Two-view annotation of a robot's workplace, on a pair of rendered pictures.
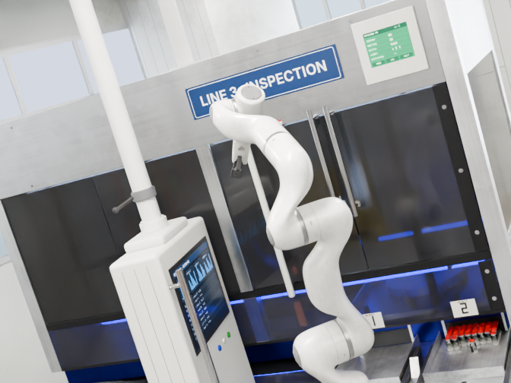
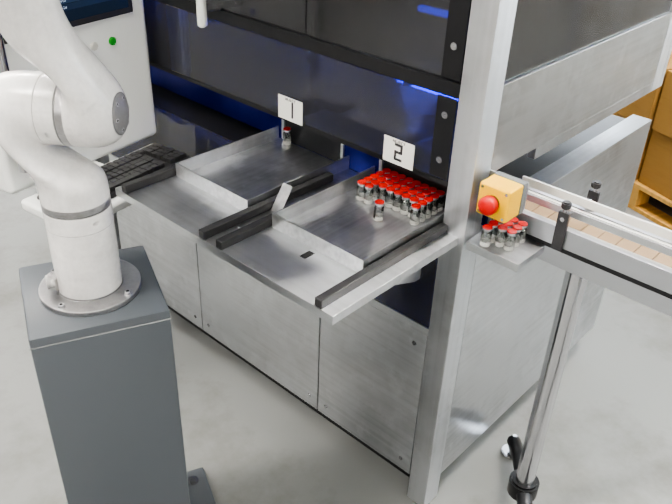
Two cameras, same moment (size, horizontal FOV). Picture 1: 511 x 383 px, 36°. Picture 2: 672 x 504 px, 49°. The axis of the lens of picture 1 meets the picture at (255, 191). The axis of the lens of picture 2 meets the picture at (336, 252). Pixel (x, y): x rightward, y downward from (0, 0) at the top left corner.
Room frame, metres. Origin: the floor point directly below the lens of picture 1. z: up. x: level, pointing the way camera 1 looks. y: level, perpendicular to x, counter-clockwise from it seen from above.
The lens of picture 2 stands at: (1.13, -0.87, 1.70)
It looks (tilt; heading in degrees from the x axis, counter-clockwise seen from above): 32 degrees down; 16
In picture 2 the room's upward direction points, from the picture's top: 2 degrees clockwise
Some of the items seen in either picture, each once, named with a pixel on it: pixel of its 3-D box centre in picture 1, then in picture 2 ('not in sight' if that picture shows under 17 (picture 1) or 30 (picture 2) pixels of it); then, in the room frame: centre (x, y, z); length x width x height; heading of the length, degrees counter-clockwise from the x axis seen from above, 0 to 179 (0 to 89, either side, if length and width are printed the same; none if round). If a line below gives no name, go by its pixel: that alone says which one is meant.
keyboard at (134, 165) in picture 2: not in sight; (118, 175); (2.63, 0.17, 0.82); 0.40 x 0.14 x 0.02; 163
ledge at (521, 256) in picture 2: not in sight; (508, 244); (2.55, -0.85, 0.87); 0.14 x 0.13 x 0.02; 155
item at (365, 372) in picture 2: not in sight; (292, 187); (3.41, -0.03, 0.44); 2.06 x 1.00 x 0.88; 65
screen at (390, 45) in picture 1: (389, 46); not in sight; (2.60, -0.56, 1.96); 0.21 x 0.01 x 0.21; 65
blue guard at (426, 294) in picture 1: (247, 321); (166, 36); (2.96, 0.18, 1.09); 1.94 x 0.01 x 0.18; 65
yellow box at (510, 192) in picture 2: not in sight; (501, 197); (2.52, -0.81, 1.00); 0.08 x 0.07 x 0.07; 155
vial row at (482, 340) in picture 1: (472, 338); (393, 198); (2.60, -0.57, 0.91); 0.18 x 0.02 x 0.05; 65
